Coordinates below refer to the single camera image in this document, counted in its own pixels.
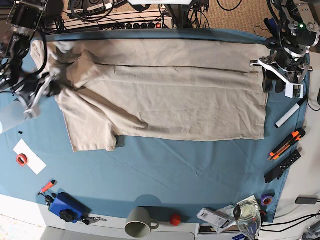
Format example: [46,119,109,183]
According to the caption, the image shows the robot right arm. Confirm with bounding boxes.
[0,0,61,119]

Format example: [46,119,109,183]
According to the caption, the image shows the wine glass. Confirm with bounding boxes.
[233,200,262,240]

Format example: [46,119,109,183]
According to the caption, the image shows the frosted plastic cup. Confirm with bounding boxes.
[0,99,26,134]

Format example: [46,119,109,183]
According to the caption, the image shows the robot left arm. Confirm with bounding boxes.
[250,0,320,99]

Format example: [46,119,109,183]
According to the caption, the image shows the white paper sheet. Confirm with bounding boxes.
[13,139,47,175]

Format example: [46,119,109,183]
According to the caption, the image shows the grey ceramic mug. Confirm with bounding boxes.
[124,207,160,239]

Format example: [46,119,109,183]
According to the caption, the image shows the white marker black cap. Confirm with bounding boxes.
[274,95,307,129]

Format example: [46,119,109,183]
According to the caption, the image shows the red tape roll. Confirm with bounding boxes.
[16,153,28,167]

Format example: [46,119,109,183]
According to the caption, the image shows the keys with carabiner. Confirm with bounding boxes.
[81,216,107,225]

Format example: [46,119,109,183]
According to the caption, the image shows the black remote control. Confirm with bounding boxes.
[264,149,301,184]

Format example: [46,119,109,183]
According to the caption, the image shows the black phone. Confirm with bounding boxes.
[294,196,320,205]

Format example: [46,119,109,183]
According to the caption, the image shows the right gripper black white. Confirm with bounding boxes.
[14,72,62,119]

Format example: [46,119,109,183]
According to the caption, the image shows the black power strip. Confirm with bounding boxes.
[109,21,173,30]

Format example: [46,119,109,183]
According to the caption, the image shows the purple tape roll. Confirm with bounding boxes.
[260,193,274,207]

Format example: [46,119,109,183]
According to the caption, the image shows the blue box with black knob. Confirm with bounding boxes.
[49,192,86,224]

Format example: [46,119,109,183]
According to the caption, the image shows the white barcode box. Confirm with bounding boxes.
[196,208,232,229]

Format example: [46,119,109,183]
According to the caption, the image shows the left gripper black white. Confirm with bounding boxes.
[250,53,313,98]

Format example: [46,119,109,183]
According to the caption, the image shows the red cube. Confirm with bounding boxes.
[170,214,181,226]

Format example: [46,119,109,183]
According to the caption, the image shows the orange black utility knife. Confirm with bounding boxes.
[267,128,306,161]

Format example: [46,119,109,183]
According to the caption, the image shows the beige T-shirt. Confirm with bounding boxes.
[30,39,269,152]

